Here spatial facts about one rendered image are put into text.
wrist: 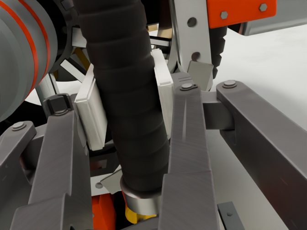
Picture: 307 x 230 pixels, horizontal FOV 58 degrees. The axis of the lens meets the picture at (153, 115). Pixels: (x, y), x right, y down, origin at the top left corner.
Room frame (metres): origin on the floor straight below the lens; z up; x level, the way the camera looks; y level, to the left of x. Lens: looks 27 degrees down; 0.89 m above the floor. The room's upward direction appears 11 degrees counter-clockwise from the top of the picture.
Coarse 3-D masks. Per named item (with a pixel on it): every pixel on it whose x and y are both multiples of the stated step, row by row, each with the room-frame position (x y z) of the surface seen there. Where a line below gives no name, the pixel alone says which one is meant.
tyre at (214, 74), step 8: (216, 32) 0.44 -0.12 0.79; (224, 32) 0.45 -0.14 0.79; (216, 40) 0.44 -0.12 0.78; (224, 40) 0.45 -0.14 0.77; (216, 48) 0.44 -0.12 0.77; (216, 56) 0.45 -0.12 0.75; (216, 64) 0.45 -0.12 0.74; (216, 72) 0.45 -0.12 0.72; (104, 152) 0.45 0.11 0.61; (112, 152) 0.45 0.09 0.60
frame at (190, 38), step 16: (176, 0) 0.36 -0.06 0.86; (192, 0) 0.36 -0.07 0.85; (176, 16) 0.36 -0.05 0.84; (192, 16) 0.36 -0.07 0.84; (176, 32) 0.38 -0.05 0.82; (192, 32) 0.36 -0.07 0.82; (208, 32) 0.36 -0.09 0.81; (176, 48) 0.41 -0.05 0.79; (192, 48) 0.36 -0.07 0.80; (208, 48) 0.36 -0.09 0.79; (192, 64) 0.36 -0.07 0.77; (208, 64) 0.36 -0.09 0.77; (208, 80) 0.36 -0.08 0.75; (96, 160) 0.41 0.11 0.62; (112, 160) 0.40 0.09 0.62; (96, 176) 0.37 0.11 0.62; (112, 176) 0.36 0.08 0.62; (96, 192) 0.37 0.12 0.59; (112, 192) 0.36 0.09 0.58
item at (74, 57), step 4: (64, 28) 0.63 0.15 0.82; (64, 32) 0.63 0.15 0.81; (80, 48) 0.67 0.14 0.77; (84, 48) 0.67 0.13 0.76; (84, 52) 0.67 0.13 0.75; (72, 56) 0.67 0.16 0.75; (76, 56) 0.67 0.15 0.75; (88, 56) 0.67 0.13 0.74; (76, 60) 0.67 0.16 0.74; (88, 60) 0.67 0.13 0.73; (80, 64) 0.67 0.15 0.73; (60, 68) 0.67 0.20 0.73; (84, 68) 0.67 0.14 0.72; (60, 72) 0.67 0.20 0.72; (64, 72) 0.67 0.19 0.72; (60, 76) 0.67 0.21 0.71; (64, 76) 0.67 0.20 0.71; (68, 76) 0.67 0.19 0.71; (72, 76) 0.67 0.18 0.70; (56, 80) 0.67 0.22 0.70; (60, 80) 0.67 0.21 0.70; (64, 80) 0.67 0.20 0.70; (68, 80) 0.67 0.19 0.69; (72, 80) 0.67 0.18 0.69; (76, 80) 0.68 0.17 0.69
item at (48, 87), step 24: (48, 0) 0.51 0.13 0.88; (168, 0) 0.48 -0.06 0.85; (72, 24) 0.47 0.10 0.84; (168, 24) 0.50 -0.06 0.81; (72, 48) 0.47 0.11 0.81; (168, 48) 0.47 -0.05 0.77; (48, 72) 0.47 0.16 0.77; (72, 72) 0.47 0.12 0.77; (48, 96) 0.47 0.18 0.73; (24, 120) 0.59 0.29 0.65
